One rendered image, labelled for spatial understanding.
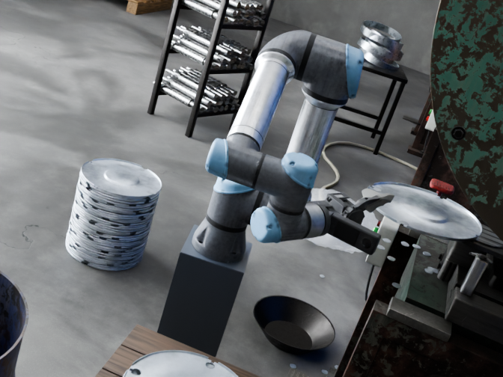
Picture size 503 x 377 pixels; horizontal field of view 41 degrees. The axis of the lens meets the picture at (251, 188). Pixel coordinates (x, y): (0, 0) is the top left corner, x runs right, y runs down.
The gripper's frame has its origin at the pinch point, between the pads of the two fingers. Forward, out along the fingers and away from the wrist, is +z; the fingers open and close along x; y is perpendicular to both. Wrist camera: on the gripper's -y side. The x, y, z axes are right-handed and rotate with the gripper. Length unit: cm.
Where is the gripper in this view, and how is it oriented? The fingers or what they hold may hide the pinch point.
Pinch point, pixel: (385, 218)
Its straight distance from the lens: 160.6
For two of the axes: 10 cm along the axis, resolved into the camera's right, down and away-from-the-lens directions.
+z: 8.1, -0.5, 5.8
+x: -2.5, 8.7, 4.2
